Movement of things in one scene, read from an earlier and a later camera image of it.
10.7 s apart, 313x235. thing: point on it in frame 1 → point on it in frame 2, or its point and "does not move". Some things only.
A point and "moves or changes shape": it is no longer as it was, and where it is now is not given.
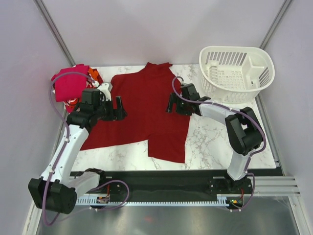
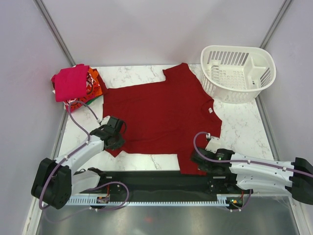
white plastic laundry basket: [235, 74] does not move
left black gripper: [118, 113] → [119, 144]
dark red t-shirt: [145, 94] moves or changes shape
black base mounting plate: [171, 183] does not move
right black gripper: [173, 99] → [204, 168]
